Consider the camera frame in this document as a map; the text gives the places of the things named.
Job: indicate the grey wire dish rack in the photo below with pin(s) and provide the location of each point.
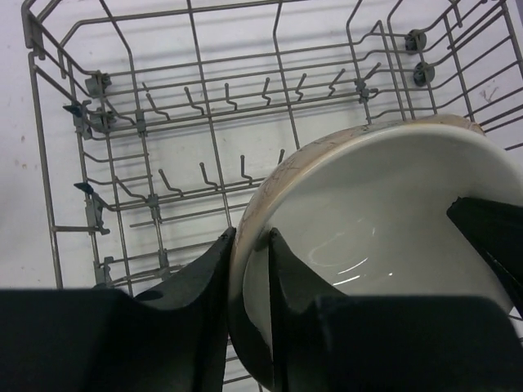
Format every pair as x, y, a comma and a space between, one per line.
156, 121

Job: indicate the beige bowl with flower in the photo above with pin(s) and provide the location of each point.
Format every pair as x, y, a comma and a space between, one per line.
365, 208

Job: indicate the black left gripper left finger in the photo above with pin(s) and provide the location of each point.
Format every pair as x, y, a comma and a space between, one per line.
171, 337

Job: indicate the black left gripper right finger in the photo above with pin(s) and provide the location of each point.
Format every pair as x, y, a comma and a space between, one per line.
324, 340

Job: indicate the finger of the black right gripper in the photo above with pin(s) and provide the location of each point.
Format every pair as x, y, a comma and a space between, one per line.
494, 229

